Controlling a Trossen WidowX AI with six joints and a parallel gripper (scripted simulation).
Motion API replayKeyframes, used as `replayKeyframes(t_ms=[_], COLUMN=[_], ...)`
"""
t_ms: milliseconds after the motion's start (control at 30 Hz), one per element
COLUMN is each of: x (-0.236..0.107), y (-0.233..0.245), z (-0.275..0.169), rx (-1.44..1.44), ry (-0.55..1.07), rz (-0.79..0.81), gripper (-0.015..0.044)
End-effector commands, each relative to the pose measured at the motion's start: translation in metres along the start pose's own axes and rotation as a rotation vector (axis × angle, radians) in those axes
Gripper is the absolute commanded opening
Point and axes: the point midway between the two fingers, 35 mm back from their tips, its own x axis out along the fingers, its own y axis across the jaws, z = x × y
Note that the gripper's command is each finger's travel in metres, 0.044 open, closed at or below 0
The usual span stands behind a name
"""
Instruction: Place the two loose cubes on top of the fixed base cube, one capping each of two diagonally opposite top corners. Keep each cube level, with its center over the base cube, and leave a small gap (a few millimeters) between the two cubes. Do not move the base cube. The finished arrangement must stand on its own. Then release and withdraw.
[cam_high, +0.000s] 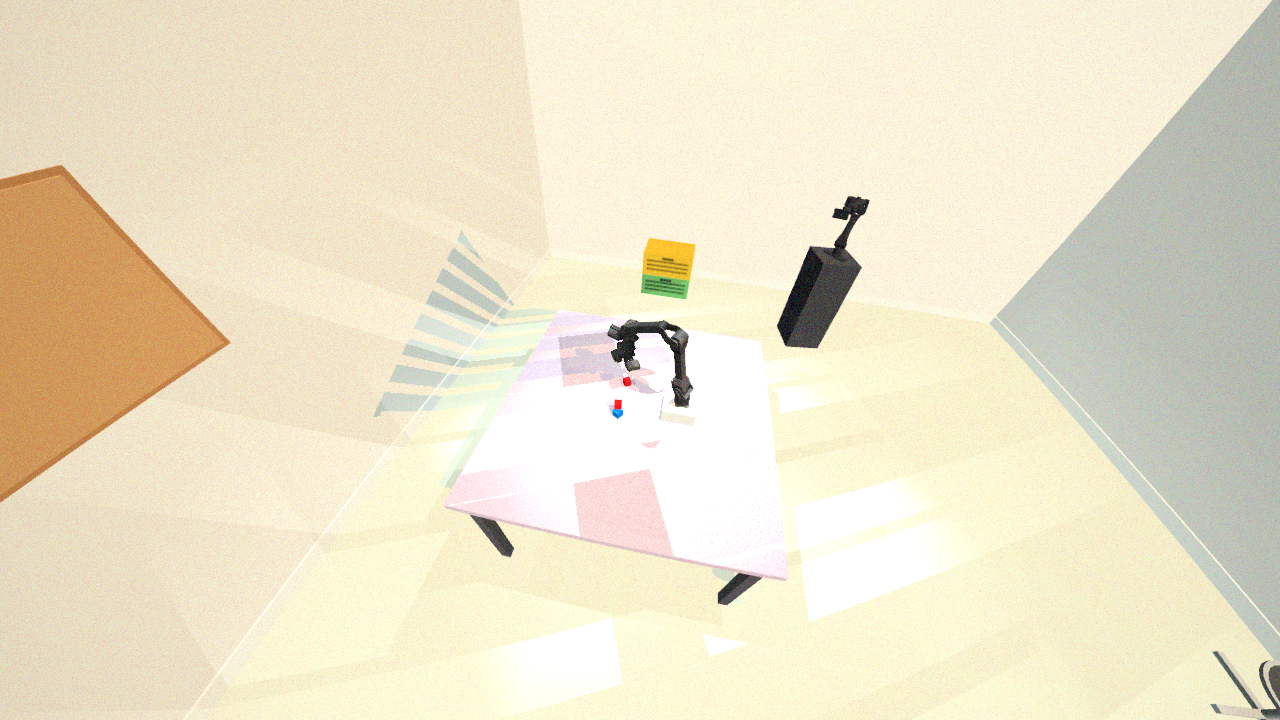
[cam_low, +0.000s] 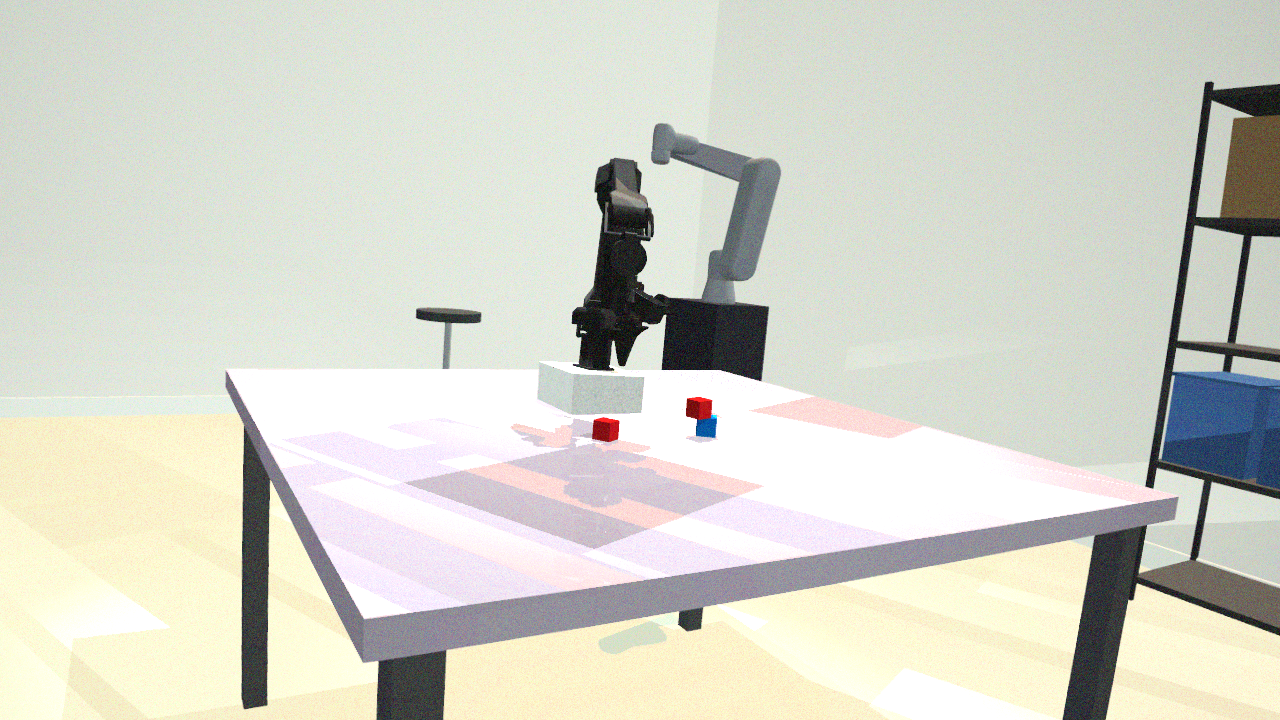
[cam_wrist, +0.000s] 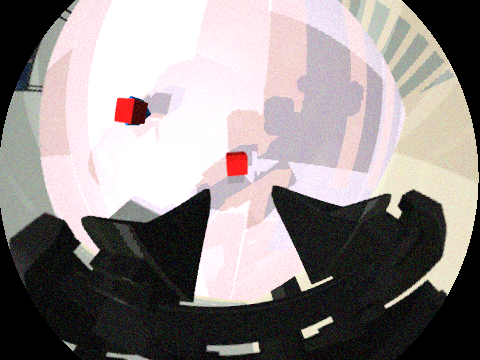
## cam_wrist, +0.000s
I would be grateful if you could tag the red cube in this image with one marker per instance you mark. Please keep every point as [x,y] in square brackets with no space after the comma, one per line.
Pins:
[130,111]
[237,163]

